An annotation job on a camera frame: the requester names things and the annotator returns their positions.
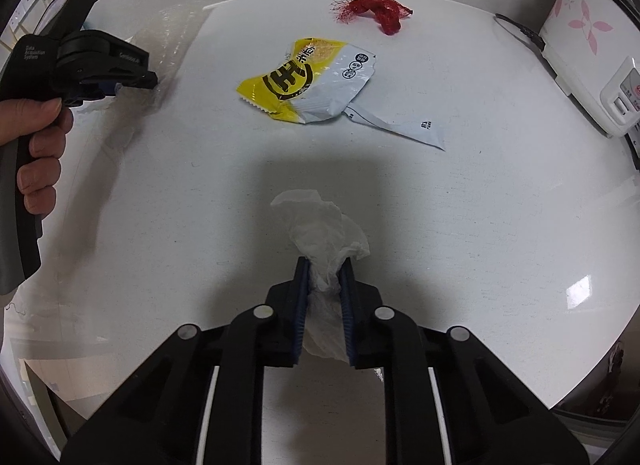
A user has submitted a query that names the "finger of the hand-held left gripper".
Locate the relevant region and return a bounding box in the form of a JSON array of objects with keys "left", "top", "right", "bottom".
[
  {"left": 62, "top": 70, "right": 159, "bottom": 107},
  {"left": 56, "top": 30, "right": 151, "bottom": 75}
]

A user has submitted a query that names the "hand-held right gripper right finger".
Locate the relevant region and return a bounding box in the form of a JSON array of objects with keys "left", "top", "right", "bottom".
[{"left": 340, "top": 262, "right": 591, "bottom": 465}]

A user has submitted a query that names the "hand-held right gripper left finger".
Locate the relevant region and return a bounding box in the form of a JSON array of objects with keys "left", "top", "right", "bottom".
[{"left": 60, "top": 256, "right": 308, "bottom": 465}]

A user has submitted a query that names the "clear plastic bag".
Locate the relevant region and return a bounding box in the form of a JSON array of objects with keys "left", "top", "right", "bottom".
[{"left": 82, "top": 0, "right": 216, "bottom": 156}]

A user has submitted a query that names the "white tissue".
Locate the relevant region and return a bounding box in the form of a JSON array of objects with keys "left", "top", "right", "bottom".
[{"left": 270, "top": 188, "right": 371, "bottom": 361}]

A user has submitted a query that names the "person's left hand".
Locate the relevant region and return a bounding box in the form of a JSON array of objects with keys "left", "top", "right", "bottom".
[{"left": 0, "top": 98, "right": 74, "bottom": 222}]

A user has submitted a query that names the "yellow snack wrapper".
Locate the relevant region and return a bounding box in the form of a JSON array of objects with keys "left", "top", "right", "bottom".
[{"left": 236, "top": 36, "right": 377, "bottom": 125}]

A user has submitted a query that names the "white torn wrapper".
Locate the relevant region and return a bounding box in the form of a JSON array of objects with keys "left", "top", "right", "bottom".
[{"left": 345, "top": 104, "right": 447, "bottom": 151}]

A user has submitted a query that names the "red mesh net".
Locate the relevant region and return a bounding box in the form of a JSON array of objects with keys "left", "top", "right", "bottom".
[{"left": 329, "top": 0, "right": 415, "bottom": 36}]

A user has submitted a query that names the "white floral rice cooker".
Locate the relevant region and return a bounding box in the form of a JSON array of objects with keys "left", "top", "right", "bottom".
[{"left": 539, "top": 0, "right": 640, "bottom": 138}]

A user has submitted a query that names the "black power cable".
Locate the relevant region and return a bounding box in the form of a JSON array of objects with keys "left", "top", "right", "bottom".
[{"left": 494, "top": 12, "right": 546, "bottom": 48}]

